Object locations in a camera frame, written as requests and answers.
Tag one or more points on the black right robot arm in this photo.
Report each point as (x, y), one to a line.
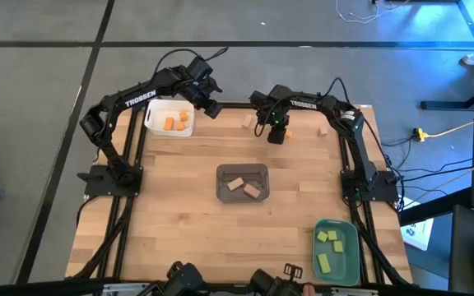
(303, 104)

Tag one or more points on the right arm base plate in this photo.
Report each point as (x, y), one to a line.
(385, 194)

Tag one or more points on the yellow power plug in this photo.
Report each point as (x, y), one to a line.
(419, 134)

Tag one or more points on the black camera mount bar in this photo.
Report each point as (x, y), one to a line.
(303, 99)

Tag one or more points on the long natural wood block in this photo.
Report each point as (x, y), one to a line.
(235, 183)

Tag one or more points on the black desk with keyboard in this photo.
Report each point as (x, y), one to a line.
(465, 246)

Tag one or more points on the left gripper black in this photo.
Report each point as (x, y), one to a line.
(200, 92)

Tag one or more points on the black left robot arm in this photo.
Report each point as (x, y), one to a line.
(138, 98)

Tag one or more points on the black aluminium table frame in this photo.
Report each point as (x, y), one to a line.
(237, 105)

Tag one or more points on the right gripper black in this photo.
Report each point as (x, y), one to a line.
(277, 118)

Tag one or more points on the small natural wood block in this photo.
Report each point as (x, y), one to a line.
(322, 131)

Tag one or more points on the person's hand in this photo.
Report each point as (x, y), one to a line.
(309, 290)

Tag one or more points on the long green block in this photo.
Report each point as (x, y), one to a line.
(324, 263)

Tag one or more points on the long orange block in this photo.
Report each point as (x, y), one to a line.
(168, 123)

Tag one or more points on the black gantry bar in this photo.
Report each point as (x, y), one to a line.
(56, 286)

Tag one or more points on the black desk foot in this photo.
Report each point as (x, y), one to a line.
(442, 105)

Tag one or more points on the green plastic bin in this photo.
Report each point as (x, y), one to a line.
(348, 267)

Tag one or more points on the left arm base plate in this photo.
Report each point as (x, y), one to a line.
(97, 187)

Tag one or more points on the black desk crossbar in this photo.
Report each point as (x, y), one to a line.
(434, 207)

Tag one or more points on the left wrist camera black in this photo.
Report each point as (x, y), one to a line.
(200, 67)

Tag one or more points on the white plastic bin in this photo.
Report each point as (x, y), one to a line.
(156, 119)

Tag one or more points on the white printed sheet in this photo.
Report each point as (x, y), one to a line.
(416, 230)

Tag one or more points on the grey translucent plastic bin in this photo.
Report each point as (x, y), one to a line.
(257, 172)

